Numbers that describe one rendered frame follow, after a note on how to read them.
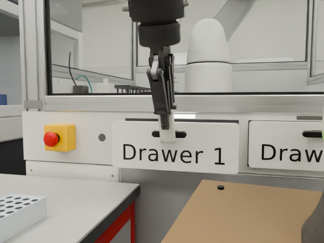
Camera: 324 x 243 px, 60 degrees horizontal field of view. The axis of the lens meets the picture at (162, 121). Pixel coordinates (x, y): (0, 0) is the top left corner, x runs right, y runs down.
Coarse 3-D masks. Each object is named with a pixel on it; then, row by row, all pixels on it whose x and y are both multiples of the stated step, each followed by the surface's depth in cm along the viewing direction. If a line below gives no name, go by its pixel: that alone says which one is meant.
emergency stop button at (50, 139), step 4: (48, 132) 73; (52, 132) 73; (44, 136) 73; (48, 136) 73; (52, 136) 72; (56, 136) 73; (44, 140) 73; (48, 140) 73; (52, 140) 72; (56, 140) 73; (48, 144) 73; (52, 144) 73
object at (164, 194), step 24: (48, 168) 82; (72, 168) 80; (96, 168) 78; (120, 168) 77; (144, 192) 75; (168, 192) 74; (192, 192) 72; (144, 216) 76; (168, 216) 74; (144, 240) 76
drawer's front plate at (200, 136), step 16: (112, 128) 66; (128, 128) 65; (144, 128) 64; (176, 128) 62; (192, 128) 62; (208, 128) 61; (224, 128) 60; (112, 144) 66; (144, 144) 64; (160, 144) 64; (176, 144) 63; (192, 144) 62; (208, 144) 61; (224, 144) 60; (112, 160) 67; (128, 160) 66; (144, 160) 65; (160, 160) 64; (176, 160) 63; (192, 160) 62; (208, 160) 61; (224, 160) 60
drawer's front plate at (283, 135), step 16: (256, 128) 66; (272, 128) 65; (288, 128) 64; (304, 128) 63; (320, 128) 62; (256, 144) 66; (272, 144) 65; (288, 144) 64; (304, 144) 63; (320, 144) 63; (256, 160) 66; (272, 160) 65; (288, 160) 64; (304, 160) 64; (320, 160) 63
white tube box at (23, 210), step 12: (0, 204) 49; (12, 204) 49; (24, 204) 50; (36, 204) 50; (0, 216) 45; (12, 216) 45; (24, 216) 47; (36, 216) 50; (0, 228) 43; (12, 228) 45; (24, 228) 47; (0, 240) 43
